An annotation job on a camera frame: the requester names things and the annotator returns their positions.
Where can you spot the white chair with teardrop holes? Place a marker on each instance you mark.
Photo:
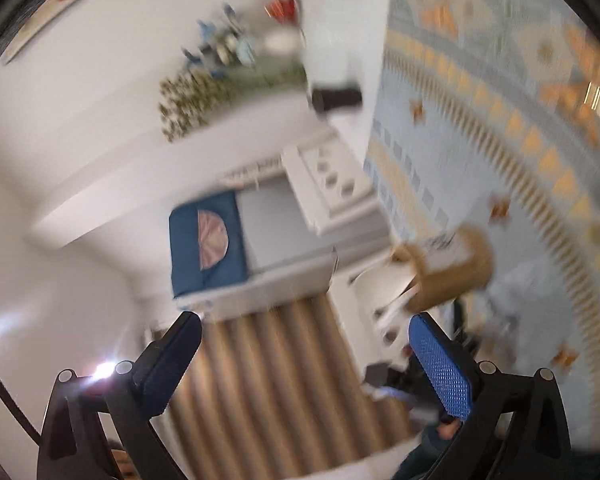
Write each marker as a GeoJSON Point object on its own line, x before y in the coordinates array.
{"type": "Point", "coordinates": [380, 290]}
{"type": "Point", "coordinates": [310, 195]}

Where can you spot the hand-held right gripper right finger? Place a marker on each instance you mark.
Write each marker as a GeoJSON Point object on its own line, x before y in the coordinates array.
{"type": "Point", "coordinates": [440, 370]}

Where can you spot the bamboo utensil holder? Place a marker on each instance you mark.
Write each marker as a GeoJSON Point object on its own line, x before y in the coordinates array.
{"type": "Point", "coordinates": [455, 280]}

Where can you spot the blue cushion with fan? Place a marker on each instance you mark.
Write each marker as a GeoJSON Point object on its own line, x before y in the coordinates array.
{"type": "Point", "coordinates": [190, 260]}

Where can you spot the blue patterned table mat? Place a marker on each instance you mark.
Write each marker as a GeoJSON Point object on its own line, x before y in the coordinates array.
{"type": "Point", "coordinates": [505, 160]}

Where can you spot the dried flower bouquet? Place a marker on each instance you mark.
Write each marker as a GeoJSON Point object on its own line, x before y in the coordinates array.
{"type": "Point", "coordinates": [195, 95]}

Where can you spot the beige striped curtain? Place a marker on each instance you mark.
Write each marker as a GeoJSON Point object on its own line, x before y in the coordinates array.
{"type": "Point", "coordinates": [280, 385]}

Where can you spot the person's left forearm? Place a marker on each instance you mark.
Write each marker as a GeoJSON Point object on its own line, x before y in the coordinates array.
{"type": "Point", "coordinates": [425, 455]}

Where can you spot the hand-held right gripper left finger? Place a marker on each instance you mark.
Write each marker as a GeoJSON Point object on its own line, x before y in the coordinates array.
{"type": "Point", "coordinates": [172, 360]}

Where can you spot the dark flower pot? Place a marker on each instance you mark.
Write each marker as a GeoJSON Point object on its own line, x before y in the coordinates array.
{"type": "Point", "coordinates": [337, 99]}

